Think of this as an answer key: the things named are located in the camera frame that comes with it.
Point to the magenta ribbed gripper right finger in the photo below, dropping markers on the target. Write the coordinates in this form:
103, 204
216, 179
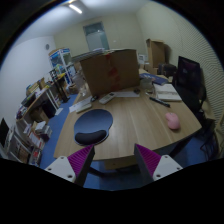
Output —
153, 166

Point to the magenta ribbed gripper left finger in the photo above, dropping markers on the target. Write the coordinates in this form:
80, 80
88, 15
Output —
75, 167

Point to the dark blue mouse pad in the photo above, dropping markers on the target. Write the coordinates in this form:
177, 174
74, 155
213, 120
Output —
92, 127

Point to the pink computer mouse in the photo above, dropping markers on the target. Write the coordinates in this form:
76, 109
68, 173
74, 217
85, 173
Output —
172, 121

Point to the black computer monitor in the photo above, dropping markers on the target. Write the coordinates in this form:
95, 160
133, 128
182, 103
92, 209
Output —
188, 74

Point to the wooden shelf unit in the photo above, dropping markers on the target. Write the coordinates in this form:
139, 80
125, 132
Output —
27, 139

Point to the white keyboard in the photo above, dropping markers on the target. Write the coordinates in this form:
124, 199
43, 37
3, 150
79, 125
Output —
79, 104

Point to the black pen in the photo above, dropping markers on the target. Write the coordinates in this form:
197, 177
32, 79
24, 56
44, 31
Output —
160, 102

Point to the black office chair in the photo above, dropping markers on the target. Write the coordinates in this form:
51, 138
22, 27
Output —
207, 134

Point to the open white book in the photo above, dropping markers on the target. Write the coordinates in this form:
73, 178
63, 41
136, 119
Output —
166, 92

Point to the white remote control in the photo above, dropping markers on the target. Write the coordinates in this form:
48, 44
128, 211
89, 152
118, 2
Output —
107, 98

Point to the blue folder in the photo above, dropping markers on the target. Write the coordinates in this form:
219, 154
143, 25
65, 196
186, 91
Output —
155, 79

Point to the large brown cardboard box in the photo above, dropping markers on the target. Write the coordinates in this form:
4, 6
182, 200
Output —
111, 72

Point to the blue white display cabinet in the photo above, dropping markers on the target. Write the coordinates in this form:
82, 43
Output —
61, 61

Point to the tall cardboard box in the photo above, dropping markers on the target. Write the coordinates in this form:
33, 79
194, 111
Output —
156, 52

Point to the grey door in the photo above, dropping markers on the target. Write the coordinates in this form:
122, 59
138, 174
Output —
96, 36

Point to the ceiling light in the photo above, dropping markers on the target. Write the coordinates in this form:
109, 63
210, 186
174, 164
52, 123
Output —
75, 8

